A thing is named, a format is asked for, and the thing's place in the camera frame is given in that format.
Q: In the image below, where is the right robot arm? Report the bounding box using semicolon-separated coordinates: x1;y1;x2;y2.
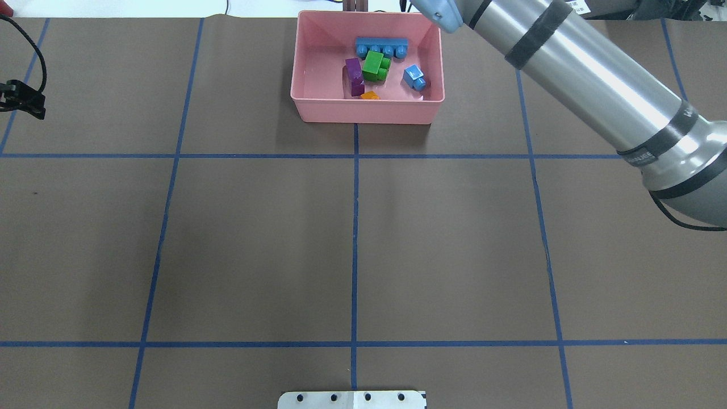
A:
413;1;726;228

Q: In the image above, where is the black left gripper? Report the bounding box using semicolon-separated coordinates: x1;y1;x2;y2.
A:
1;80;46;120

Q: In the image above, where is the purple block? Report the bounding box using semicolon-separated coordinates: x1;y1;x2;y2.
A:
343;57;365;99

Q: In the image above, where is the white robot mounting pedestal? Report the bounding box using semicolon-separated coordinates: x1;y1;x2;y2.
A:
277;390;428;408

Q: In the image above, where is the green block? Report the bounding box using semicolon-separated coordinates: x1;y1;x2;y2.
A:
361;50;391;82

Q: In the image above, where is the aluminium frame post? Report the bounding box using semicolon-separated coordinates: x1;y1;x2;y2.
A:
342;0;369;11

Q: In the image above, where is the small blue block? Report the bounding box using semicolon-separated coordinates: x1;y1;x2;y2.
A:
403;64;428;91

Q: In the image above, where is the orange block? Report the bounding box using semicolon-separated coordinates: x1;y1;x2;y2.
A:
360;91;380;100

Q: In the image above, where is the red bottle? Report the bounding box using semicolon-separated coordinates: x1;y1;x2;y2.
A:
0;0;15;18

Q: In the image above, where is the pink plastic box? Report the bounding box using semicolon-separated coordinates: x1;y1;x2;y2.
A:
290;10;445;124

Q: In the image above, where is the long blue stud block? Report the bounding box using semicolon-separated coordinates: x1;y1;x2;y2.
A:
354;37;410;60

